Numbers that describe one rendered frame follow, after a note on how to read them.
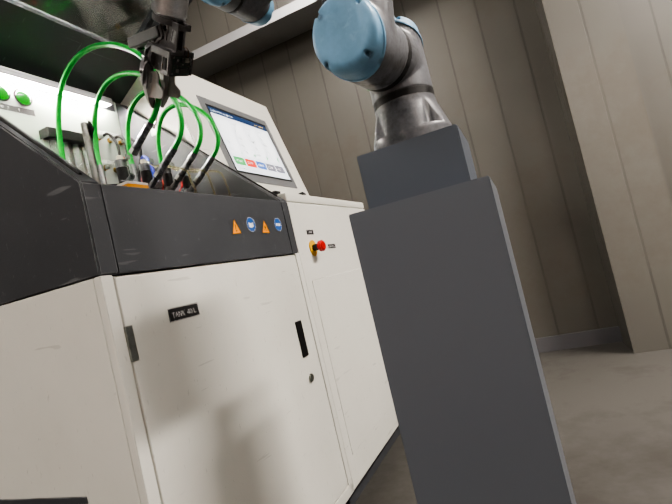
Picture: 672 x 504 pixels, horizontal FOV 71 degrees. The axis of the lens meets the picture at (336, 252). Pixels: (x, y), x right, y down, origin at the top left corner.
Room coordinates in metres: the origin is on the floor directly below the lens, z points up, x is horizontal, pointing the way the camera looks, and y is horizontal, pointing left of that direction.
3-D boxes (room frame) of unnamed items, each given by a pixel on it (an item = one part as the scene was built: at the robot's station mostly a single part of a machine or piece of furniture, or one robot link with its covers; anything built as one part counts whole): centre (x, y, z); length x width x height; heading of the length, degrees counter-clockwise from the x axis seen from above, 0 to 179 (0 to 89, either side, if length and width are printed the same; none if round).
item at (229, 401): (1.08, 0.25, 0.44); 0.65 x 0.02 x 0.68; 157
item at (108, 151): (1.51, 0.63, 1.20); 0.13 x 0.03 x 0.31; 157
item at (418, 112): (0.88, -0.19, 0.95); 0.15 x 0.15 x 0.10
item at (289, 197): (1.77, 0.07, 0.96); 0.70 x 0.22 x 0.03; 157
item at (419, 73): (0.87, -0.19, 1.07); 0.13 x 0.12 x 0.14; 148
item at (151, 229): (1.09, 0.27, 0.87); 0.62 x 0.04 x 0.16; 157
